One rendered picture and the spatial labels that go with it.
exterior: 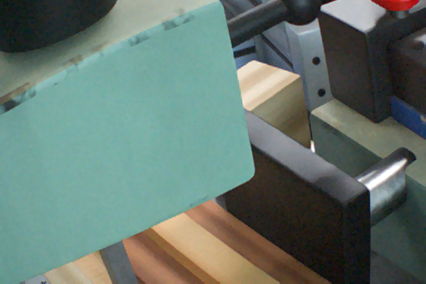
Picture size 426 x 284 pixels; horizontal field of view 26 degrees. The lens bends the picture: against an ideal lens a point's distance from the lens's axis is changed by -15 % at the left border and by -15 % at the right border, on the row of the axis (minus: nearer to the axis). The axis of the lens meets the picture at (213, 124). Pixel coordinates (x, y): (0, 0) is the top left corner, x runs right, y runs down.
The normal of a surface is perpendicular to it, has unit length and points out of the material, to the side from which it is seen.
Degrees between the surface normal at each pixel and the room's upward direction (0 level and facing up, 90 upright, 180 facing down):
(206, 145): 90
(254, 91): 0
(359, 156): 90
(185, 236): 0
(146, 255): 0
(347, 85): 90
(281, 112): 90
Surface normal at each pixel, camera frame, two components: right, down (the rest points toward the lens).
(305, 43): 0.31, 0.44
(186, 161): 0.53, 0.35
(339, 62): -0.83, 0.40
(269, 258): -0.18, -0.85
